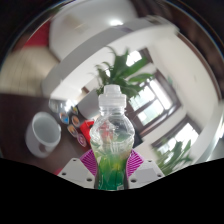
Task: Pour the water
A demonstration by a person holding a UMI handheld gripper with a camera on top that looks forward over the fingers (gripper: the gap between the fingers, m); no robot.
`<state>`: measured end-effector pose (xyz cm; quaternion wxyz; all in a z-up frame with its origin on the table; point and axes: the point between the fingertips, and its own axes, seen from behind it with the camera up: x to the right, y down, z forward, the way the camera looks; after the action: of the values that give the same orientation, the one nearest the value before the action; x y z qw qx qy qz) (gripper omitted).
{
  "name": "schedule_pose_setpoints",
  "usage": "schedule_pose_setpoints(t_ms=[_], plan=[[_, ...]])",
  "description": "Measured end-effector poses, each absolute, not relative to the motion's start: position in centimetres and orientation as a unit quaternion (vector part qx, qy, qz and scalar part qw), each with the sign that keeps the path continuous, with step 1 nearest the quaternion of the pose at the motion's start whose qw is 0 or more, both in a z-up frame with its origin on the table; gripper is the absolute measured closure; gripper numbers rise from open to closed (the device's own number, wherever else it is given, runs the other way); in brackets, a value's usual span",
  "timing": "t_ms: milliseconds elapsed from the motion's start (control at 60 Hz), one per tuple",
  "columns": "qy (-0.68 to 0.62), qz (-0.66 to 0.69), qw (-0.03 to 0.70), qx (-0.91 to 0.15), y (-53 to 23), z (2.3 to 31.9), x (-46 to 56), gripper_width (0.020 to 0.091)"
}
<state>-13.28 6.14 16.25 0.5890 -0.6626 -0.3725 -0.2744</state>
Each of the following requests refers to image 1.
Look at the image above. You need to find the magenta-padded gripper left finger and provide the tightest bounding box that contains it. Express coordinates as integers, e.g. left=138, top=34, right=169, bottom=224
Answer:
left=57, top=148, right=99, bottom=189

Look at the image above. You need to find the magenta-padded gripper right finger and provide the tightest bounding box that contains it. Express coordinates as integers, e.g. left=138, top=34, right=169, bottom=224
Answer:
left=126, top=149, right=166, bottom=190

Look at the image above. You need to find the clear bottle with green label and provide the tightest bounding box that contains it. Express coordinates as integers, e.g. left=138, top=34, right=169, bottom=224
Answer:
left=89, top=84, right=136, bottom=191

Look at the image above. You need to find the flat round red coaster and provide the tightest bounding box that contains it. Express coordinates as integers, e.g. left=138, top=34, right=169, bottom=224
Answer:
left=53, top=166, right=66, bottom=176

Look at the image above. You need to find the potted leafy plant, white pot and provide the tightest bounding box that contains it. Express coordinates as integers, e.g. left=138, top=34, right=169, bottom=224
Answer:
left=78, top=46, right=155, bottom=119
left=152, top=139, right=194, bottom=177

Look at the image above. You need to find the red box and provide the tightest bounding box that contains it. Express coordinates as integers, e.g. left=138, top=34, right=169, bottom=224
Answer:
left=79, top=119, right=96, bottom=139

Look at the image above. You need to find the dark-framed window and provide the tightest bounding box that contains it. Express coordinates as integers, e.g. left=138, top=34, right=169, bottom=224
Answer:
left=124, top=48, right=149, bottom=69
left=151, top=121, right=203, bottom=153

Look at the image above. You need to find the white ceramic mug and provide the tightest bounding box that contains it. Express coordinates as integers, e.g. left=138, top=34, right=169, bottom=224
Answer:
left=24, top=111, right=63, bottom=159

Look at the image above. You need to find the dark wooden glazed door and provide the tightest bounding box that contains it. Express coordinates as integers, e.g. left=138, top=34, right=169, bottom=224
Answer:
left=128, top=74, right=184, bottom=139

